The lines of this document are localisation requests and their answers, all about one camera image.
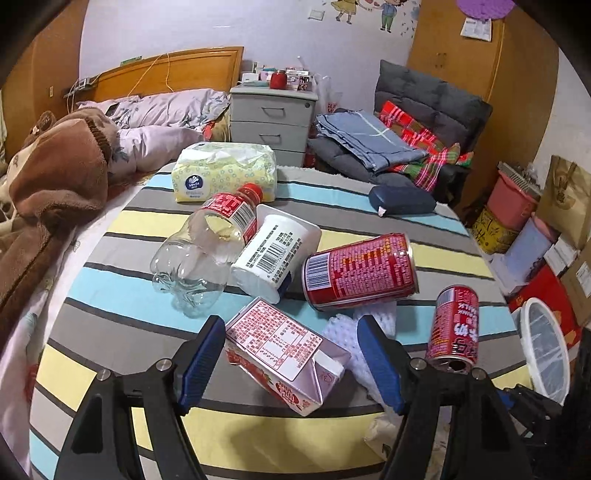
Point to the pink floral quilt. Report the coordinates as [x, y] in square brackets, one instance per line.
[157, 110]

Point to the cartoon wall sticker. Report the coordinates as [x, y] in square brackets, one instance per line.
[388, 11]

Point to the red plaid cloth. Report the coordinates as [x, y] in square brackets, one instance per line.
[415, 134]

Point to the brown paper bag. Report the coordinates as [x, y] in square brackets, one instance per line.
[563, 194]

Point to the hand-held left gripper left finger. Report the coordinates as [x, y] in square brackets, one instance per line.
[203, 362]

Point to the navy glasses case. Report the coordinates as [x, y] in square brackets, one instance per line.
[401, 201]

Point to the white plastic bag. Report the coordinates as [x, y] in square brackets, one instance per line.
[328, 94]

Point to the purple round mat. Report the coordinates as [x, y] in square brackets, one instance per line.
[485, 7]

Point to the grey nightstand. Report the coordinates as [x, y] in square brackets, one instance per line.
[272, 120]

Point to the striped tablecloth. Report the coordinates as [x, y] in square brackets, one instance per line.
[138, 295]

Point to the white yogurt cup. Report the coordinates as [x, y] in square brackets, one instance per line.
[277, 249]

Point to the white power strip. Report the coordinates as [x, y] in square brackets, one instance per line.
[83, 85]

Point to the wooden bed headboard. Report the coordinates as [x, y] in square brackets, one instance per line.
[198, 69]

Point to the large red drink can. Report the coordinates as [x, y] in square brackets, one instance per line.
[364, 272]

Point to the grey padded chair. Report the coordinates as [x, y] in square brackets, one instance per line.
[429, 97]

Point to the clear plastic bottle red label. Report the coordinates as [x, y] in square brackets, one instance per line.
[194, 263]

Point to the beige paper bag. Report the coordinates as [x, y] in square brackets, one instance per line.
[381, 436]

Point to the white cardboard box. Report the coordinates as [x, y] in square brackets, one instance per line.
[561, 254]

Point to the grey flat box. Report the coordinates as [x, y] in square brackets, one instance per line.
[517, 177]

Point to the brown fleece blanket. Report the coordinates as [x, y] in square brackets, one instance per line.
[55, 175]

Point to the paper wall calendar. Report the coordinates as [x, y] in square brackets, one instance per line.
[475, 30]

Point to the red jar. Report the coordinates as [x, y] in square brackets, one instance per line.
[278, 79]

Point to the white foam net sleeve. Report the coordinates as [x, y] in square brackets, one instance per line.
[339, 330]

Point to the yellow printed box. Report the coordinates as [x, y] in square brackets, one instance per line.
[491, 230]

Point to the brown cardboard box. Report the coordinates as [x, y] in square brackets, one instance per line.
[579, 286]

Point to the small red drink can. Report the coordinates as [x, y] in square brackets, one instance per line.
[455, 327]

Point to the tall wooden wardrobe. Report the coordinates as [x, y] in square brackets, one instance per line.
[443, 46]

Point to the yellow tissue pack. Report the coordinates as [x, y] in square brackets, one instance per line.
[217, 175]

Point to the white trash bin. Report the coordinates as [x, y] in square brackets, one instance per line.
[545, 350]

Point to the pink plastic box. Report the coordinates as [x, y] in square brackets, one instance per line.
[510, 203]

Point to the white wall switch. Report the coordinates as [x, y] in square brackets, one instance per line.
[316, 15]

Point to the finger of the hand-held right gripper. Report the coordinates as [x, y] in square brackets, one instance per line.
[526, 399]

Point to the wooden cabinet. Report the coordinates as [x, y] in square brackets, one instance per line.
[41, 83]

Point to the blue folded cloth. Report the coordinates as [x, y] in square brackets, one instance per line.
[364, 138]

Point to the red gift box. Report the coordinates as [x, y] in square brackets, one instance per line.
[549, 286]

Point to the pink strawberry milk carton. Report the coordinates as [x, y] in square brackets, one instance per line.
[277, 346]

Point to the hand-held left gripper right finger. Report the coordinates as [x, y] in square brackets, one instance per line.
[377, 362]

